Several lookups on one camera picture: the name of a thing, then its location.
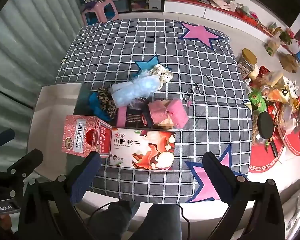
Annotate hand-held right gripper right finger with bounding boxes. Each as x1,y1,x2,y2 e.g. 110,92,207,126
202,152,285,240

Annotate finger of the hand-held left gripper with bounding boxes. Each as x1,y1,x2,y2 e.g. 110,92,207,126
5,149,44,180
0,129,15,155

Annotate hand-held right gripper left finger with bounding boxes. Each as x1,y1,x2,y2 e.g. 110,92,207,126
17,151,102,240

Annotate blue fuzzy cloth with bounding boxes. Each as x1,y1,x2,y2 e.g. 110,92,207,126
88,92,102,107
91,104,111,121

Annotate large pink sponge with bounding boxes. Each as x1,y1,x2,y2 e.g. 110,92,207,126
166,99,188,128

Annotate red round mat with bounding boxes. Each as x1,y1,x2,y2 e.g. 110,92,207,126
248,135,286,181
281,95,300,157

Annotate floral tissue box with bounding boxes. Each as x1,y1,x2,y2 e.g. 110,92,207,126
109,127,176,171

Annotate black round lid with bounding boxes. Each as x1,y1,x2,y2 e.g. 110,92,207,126
256,111,275,140

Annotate person's legs in jeans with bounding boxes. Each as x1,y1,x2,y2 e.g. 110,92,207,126
89,201,183,240

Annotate grey checked star blanket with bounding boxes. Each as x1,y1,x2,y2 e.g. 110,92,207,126
55,19,253,203

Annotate beige cloth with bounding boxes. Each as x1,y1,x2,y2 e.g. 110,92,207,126
159,119,173,131

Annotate dark and white bowl item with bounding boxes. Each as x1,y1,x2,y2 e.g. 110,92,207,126
117,106,146,128

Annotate leopard print scrunchie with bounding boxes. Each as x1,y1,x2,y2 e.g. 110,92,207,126
97,88,117,119

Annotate green snack packet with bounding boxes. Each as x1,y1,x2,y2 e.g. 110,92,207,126
248,90,267,113

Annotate small pink sponge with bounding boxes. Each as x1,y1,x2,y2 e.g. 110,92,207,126
149,101,171,124

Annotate white cloth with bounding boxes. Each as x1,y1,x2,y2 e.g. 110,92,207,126
284,187,300,240

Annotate light blue tulle cloth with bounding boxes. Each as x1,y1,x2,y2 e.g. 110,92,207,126
111,74,161,107

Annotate white dotted scrunchie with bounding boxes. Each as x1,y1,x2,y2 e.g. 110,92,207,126
152,64,173,83

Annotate glass jar with gold lid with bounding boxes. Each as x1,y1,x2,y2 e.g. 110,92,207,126
237,48,258,79

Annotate brown cardboard box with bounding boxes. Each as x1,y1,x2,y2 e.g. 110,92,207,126
279,54,300,73

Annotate pink plastic stool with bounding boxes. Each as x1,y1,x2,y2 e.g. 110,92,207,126
81,0,120,27

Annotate white low cabinet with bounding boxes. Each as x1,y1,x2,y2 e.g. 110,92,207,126
164,0,300,55

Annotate small white stool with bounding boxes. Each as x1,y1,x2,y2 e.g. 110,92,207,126
147,0,164,12

